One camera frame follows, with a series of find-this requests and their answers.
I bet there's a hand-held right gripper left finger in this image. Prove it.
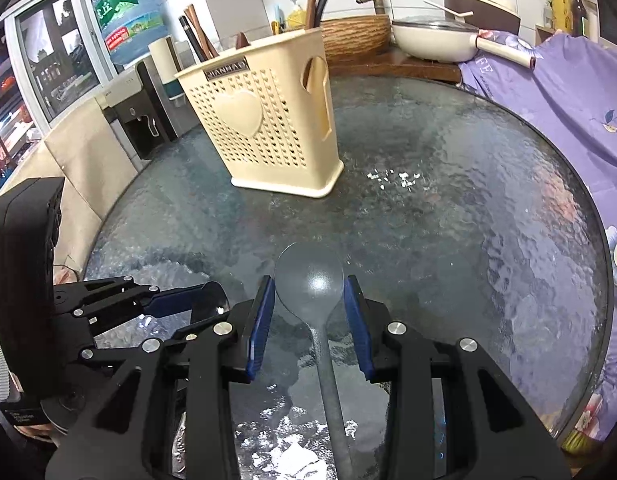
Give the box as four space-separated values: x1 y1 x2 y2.
46 275 278 480

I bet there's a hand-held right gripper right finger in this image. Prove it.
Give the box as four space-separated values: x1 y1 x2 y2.
342 274 574 480

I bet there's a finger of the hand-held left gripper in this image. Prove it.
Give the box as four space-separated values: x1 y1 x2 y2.
63 332 162 378
52 275 224 333

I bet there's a grey plastic spoon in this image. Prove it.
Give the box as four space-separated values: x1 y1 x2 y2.
274 241 356 480

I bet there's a cream perforated utensil holder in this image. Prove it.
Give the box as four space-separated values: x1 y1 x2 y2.
174 26 345 200

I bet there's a black chopstick tan band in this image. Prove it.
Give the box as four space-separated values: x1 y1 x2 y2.
178 16 212 62

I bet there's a beige cloth cover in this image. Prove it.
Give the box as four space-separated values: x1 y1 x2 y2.
18 97 142 281

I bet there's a grey water dispenser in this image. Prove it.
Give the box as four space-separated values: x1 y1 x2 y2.
96 57 204 161

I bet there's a glass door cabinet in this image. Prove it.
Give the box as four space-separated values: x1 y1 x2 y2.
0 0 114 196

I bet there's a paper towel roll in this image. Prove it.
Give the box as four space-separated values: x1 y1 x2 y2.
148 36 182 98

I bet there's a dark wooden board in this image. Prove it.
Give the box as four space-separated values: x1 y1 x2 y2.
323 47 461 83

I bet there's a blue water bottle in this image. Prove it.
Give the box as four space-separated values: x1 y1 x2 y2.
91 0 169 66

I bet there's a woven basket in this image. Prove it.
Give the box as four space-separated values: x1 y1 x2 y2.
318 16 394 66

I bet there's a white pan with lid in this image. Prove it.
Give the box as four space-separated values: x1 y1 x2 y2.
391 16 536 71

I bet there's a purple floral cloth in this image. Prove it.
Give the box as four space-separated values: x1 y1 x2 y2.
458 30 617 456

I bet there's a yellow soap bottle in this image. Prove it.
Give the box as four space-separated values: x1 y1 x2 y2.
286 0 309 31

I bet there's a white ladle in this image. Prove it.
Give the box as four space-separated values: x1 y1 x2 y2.
423 0 474 18

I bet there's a white rice cooker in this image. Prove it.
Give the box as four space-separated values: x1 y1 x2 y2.
443 0 521 36

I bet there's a white corrugated cable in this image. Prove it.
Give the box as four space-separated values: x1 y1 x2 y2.
0 345 12 403

